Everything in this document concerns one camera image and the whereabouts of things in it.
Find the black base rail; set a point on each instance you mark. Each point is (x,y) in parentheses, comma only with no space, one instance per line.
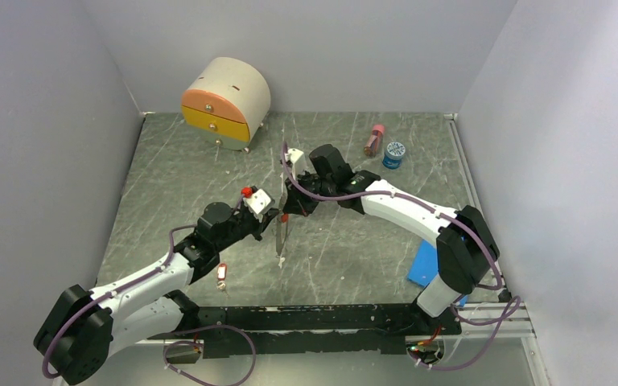
(385,328)

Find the pink capped brown vial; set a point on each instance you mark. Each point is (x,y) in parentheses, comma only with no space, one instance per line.
(373,143)

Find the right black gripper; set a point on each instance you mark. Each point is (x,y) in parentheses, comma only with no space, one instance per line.
(296,202)

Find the key with red label fob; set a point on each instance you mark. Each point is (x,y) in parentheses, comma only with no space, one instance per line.
(221,274)

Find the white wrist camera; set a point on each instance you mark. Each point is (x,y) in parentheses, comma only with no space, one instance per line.
(296,160)
(257,200)

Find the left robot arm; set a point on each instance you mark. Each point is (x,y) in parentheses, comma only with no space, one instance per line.
(185,262)

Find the blue round tin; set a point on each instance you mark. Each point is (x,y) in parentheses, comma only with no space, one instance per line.
(393,155)

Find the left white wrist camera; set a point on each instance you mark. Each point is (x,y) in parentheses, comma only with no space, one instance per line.
(257,200)

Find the blue foam sheet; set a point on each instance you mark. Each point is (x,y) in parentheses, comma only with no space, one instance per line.
(424,272)

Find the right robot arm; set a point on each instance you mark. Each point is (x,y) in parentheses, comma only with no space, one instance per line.
(465,248)

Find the round beige drawer box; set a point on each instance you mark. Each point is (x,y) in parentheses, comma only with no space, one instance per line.
(227,103)

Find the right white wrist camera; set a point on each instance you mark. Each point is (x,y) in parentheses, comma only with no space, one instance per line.
(296,160)

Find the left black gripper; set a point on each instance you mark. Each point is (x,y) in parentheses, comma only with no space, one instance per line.
(260,226)

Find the aluminium frame rail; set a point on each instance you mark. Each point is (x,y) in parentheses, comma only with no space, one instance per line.
(103,330)

